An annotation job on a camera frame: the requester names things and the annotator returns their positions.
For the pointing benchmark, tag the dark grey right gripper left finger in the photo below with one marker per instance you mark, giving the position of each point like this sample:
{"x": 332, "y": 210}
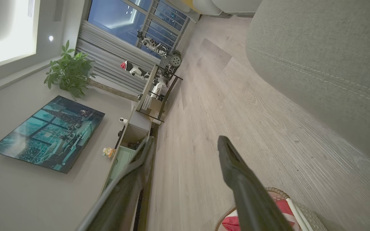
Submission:
{"x": 120, "y": 195}

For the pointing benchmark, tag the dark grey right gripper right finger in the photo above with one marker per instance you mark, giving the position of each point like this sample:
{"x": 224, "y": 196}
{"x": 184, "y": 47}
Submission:
{"x": 246, "y": 189}

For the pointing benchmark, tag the red jersey with white numbers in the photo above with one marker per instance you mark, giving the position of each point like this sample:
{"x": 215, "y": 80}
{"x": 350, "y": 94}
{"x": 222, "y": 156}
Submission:
{"x": 282, "y": 207}

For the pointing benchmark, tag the grey fabric sofa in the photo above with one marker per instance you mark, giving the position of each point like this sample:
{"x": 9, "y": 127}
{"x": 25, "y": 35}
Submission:
{"x": 316, "y": 48}

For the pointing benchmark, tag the small yellow toy figure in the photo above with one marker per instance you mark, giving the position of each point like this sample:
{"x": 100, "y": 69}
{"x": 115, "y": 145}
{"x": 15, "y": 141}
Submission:
{"x": 108, "y": 152}

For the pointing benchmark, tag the white woven-rim laundry basket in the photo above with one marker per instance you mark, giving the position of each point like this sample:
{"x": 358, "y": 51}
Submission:
{"x": 307, "y": 216}

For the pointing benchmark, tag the long low television cabinet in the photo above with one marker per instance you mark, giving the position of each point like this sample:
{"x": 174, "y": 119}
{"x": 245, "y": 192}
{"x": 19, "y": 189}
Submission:
{"x": 139, "y": 123}

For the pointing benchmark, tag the white robot figure red head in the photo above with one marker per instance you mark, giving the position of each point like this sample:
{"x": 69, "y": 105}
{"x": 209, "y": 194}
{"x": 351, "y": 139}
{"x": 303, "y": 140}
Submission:
{"x": 135, "y": 70}

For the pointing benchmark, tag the green leafy potted plant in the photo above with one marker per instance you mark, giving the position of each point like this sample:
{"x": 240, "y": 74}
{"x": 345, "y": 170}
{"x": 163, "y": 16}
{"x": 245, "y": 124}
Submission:
{"x": 69, "y": 72}

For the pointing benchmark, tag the grey pleated curtain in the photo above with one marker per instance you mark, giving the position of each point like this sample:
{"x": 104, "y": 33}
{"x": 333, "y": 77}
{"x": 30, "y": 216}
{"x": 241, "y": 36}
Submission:
{"x": 108, "y": 54}

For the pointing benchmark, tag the round dotted grey ball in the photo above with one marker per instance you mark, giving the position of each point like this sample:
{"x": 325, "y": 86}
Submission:
{"x": 175, "y": 60}

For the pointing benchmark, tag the white black robot figure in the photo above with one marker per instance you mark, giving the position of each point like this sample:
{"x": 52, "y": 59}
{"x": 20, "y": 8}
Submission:
{"x": 154, "y": 45}

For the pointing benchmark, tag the large glass window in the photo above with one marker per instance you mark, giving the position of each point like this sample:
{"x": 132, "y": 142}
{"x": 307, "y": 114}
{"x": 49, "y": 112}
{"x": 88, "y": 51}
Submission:
{"x": 114, "y": 16}

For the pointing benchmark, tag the grey metal window railing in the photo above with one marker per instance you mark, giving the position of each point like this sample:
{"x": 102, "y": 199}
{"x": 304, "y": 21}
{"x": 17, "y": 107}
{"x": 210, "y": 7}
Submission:
{"x": 169, "y": 19}

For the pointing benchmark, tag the small white security camera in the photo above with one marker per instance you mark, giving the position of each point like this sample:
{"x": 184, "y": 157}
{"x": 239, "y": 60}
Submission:
{"x": 123, "y": 121}

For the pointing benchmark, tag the wall-mounted flat television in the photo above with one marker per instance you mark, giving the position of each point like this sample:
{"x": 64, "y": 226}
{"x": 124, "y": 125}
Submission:
{"x": 50, "y": 134}

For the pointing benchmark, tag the black frame display shelf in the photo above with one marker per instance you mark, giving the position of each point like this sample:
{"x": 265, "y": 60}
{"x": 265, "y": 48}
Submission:
{"x": 149, "y": 102}

